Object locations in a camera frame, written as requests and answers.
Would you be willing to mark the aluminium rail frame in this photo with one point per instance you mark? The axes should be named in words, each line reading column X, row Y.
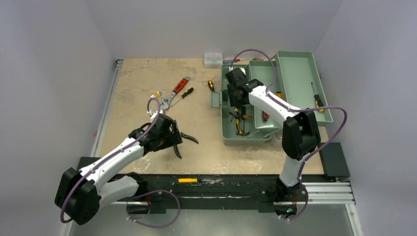
column 82, row 193

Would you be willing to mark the yellow needle nose pliers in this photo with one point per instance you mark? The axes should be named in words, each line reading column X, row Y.
column 240, row 117

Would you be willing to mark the small clear parts box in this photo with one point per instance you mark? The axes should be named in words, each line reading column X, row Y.
column 213, row 60

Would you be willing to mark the red black utility knife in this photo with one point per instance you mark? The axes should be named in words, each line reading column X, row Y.
column 265, row 116

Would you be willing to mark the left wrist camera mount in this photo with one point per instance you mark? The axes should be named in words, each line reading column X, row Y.
column 154, row 114

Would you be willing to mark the red blue small screwdriver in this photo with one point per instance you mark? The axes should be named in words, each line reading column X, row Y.
column 229, row 61

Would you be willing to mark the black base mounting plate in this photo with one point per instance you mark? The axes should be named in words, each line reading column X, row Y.
column 223, row 192

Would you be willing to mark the small black hammer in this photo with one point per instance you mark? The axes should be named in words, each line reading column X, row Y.
column 243, row 133

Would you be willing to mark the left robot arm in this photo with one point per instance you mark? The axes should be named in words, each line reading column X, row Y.
column 82, row 193

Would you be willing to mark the long black yellow screwdriver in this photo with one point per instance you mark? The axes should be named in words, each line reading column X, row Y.
column 318, row 101

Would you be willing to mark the small yellow hex key set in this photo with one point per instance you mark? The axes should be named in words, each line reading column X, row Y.
column 156, row 95

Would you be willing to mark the red adjustable wrench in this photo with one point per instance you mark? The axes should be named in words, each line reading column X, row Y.
column 167, row 100

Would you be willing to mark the yellow precision screwdriver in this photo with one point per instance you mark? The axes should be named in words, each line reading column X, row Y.
column 192, row 180

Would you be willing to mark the medium black yellow screwdriver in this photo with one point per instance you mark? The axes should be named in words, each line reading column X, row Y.
column 185, row 94

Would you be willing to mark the black corner block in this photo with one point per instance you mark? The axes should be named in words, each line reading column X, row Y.
column 85, row 161
column 334, row 162

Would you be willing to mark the right black corner block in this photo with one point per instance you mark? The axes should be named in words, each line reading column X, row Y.
column 334, row 162

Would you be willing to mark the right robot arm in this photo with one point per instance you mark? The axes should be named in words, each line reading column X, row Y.
column 300, row 133

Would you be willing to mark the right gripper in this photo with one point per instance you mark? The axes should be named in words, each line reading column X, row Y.
column 234, row 99

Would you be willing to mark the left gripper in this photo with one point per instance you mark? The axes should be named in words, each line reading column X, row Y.
column 173, row 138

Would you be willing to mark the green plastic tool box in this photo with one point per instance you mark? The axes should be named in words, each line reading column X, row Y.
column 297, row 80

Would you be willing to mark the left black corner block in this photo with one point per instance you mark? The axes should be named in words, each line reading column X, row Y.
column 85, row 161

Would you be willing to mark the stubby black yellow screwdriver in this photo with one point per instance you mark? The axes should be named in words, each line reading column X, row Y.
column 211, row 85

